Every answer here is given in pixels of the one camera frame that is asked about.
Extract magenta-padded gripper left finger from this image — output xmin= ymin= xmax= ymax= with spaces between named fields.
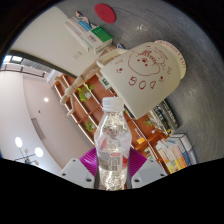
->
xmin=57 ymin=147 xmax=99 ymax=190

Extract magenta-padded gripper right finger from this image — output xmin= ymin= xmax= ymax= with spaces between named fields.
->
xmin=128 ymin=147 xmax=168 ymax=190

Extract clear plastic water bottle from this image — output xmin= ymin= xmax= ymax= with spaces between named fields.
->
xmin=93 ymin=96 xmax=132 ymax=192

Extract yellow cover book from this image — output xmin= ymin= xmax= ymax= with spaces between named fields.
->
xmin=155 ymin=139 xmax=174 ymax=175

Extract white spine book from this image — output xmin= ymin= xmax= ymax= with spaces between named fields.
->
xmin=163 ymin=138 xmax=183 ymax=173

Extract orange spine book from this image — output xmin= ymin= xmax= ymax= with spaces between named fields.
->
xmin=169 ymin=138 xmax=188 ymax=169

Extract blue spine book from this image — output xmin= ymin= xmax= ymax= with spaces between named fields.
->
xmin=174 ymin=136 xmax=194 ymax=167

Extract grey blue book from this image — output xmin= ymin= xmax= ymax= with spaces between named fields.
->
xmin=178 ymin=133 xmax=198 ymax=165

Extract ceiling air vent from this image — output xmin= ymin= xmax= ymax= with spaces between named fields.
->
xmin=30 ymin=117 xmax=47 ymax=141

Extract dark book stack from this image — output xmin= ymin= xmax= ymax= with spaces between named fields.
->
xmin=151 ymin=99 xmax=182 ymax=136

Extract wooden shelf unit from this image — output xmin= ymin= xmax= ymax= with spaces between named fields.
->
xmin=53 ymin=73 xmax=174 ymax=161

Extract ceiling lights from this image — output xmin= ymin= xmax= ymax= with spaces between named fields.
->
xmin=13 ymin=96 xmax=50 ymax=167

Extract cream cup with red print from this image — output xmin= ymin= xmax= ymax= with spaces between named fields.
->
xmin=96 ymin=39 xmax=188 ymax=120

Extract green white drink carton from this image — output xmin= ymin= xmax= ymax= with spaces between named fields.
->
xmin=99 ymin=76 xmax=113 ymax=89

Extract grey curtain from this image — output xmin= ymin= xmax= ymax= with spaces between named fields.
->
xmin=18 ymin=60 xmax=47 ymax=78

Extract window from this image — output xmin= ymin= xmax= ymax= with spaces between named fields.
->
xmin=2 ymin=54 xmax=24 ymax=64

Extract green white small box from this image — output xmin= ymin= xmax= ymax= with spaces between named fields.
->
xmin=81 ymin=26 xmax=114 ymax=54

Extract white thick book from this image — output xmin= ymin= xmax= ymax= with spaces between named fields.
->
xmin=64 ymin=18 xmax=90 ymax=52
xmin=69 ymin=15 xmax=98 ymax=34

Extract round colourful badge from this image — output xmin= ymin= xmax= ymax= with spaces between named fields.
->
xmin=74 ymin=10 xmax=90 ymax=21

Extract flat round red coaster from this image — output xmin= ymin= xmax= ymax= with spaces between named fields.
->
xmin=93 ymin=3 xmax=117 ymax=24

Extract white wall socket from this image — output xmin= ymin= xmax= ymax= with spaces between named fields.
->
xmin=71 ymin=50 xmax=83 ymax=61

